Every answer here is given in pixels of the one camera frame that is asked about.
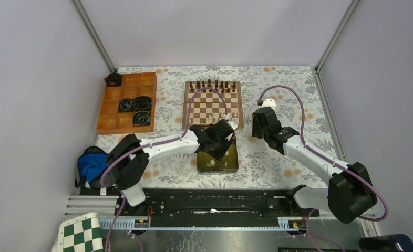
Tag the green black rolled tie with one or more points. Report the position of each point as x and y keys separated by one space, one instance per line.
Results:
x=141 y=119

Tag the blue black cloth bag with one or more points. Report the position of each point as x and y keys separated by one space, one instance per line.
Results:
x=90 y=167

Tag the dark rolled tie centre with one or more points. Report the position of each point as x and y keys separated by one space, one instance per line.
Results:
x=142 y=103

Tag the wooden chess board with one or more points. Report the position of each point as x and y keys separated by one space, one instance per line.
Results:
x=215 y=98

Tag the dark rook left corner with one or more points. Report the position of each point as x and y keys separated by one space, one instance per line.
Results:
x=191 y=86

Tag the gold metal tin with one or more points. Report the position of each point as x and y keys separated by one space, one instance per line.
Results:
x=228 y=164

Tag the floral patterned table mat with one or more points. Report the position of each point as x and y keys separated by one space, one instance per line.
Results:
x=299 y=106

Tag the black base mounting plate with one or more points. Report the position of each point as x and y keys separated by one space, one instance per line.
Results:
x=215 y=208

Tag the aluminium frame rail left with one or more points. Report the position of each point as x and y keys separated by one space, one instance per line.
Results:
x=85 y=19

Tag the black cylinder bottle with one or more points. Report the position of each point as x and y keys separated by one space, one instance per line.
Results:
x=390 y=243

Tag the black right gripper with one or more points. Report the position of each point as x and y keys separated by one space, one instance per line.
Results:
x=255 y=133

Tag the wooden compartment tray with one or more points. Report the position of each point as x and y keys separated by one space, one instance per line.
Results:
x=110 y=121

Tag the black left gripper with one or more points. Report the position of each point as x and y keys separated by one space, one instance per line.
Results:
x=219 y=154

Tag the blue yellow rolled tie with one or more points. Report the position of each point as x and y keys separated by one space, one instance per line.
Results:
x=126 y=105

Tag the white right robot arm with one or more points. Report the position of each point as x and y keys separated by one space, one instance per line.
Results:
x=349 y=193

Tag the dark floral rolled tie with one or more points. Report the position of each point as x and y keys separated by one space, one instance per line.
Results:
x=113 y=80

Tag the green white chess mat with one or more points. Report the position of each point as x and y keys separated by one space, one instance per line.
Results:
x=80 y=234

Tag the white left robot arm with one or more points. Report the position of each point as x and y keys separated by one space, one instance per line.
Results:
x=130 y=158

